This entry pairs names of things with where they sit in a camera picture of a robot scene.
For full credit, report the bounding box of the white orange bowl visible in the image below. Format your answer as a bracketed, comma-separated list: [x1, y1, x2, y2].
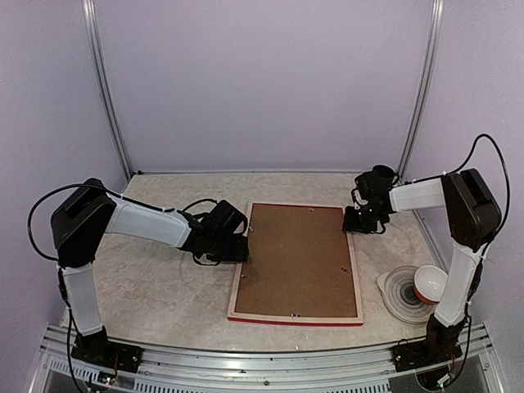
[413, 265, 448, 305]

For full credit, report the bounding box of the front aluminium rail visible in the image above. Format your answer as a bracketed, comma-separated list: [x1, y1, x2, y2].
[26, 325, 504, 392]

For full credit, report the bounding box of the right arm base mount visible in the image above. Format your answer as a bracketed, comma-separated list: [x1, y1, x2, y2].
[391, 341, 463, 373]

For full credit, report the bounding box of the right aluminium post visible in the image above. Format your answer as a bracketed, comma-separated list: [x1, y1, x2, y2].
[397, 0, 445, 178]

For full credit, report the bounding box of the brown backing board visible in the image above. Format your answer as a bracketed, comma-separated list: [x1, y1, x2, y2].
[233, 204, 359, 318]

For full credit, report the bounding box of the dark green mug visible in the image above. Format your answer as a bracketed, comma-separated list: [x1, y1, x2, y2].
[372, 165, 399, 185]

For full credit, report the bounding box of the clear glass plate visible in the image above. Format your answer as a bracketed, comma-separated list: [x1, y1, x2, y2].
[377, 265, 435, 325]

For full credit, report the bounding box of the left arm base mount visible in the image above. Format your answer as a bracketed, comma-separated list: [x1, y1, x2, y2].
[71, 341, 143, 373]

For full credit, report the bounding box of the red wooden picture frame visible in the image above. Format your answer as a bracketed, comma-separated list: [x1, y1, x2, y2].
[227, 201, 365, 328]

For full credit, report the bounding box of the aluminium post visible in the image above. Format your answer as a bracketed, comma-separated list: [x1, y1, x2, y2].
[82, 0, 134, 181]
[397, 0, 445, 178]

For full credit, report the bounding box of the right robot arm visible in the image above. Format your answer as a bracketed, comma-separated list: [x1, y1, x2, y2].
[342, 133, 511, 364]

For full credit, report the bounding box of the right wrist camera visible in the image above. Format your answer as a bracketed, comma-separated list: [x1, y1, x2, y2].
[350, 187, 366, 206]

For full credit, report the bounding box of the left aluminium post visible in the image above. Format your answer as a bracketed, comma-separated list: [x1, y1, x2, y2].
[82, 0, 134, 181]

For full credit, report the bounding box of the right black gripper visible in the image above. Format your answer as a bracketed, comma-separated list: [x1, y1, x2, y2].
[344, 204, 386, 234]

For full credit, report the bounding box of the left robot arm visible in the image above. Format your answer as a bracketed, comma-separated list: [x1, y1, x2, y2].
[26, 178, 249, 364]

